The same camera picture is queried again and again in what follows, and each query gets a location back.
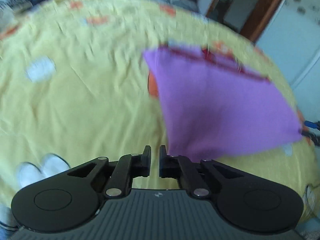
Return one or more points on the wooden door frame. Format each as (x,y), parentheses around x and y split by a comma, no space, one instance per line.
(265,12)

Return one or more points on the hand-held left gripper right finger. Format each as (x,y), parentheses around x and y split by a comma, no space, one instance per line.
(163,162)

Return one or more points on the purple sweater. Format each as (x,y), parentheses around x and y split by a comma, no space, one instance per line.
(212,105)

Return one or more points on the yellow printed bedsheet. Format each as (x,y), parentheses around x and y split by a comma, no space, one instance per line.
(75,105)

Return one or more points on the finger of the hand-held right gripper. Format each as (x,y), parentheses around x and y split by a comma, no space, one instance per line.
(313,138)
(311,124)

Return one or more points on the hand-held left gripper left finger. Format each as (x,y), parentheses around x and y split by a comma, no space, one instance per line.
(146,161)

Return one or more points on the white wardrobe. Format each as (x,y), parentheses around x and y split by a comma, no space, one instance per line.
(295,35)

